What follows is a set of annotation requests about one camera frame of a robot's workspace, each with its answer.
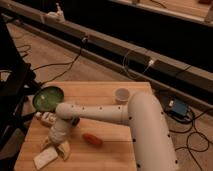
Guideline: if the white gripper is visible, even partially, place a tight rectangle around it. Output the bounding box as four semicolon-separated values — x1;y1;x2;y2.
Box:
41;119;71;161

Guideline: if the white sponge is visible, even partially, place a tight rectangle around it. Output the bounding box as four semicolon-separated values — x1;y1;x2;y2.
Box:
33;147;58;170

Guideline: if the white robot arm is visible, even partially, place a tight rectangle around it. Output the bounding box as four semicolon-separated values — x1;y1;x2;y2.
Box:
49;91;179;171

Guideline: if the green ceramic bowl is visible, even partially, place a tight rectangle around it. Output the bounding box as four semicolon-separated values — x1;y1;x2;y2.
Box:
33;86;64;112

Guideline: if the black rectangular block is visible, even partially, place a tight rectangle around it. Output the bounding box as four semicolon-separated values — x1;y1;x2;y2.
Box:
71;117;80;127

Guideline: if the orange carrot toy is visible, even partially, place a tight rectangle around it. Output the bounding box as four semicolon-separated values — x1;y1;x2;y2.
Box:
82;133;102;146

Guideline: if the black tripod stand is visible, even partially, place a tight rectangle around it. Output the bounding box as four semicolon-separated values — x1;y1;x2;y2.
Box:
0;15;40;151

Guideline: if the small white cup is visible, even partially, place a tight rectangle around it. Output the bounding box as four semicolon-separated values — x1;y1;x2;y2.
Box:
114;88;130;104

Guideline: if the blue power box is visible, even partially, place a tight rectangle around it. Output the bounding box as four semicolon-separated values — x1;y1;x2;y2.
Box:
169;99;188;117

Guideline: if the black floor cable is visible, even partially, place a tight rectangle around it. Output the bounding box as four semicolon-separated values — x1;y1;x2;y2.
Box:
16;39;88;84

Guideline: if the white plug on rail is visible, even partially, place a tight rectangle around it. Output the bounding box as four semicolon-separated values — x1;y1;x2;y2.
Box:
144;59;155;72

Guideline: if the white object on rail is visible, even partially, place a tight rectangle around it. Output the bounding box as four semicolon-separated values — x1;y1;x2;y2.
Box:
46;4;65;22

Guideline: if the black cable by rug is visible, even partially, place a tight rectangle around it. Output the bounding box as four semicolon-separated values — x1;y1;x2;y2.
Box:
164;106;213;171

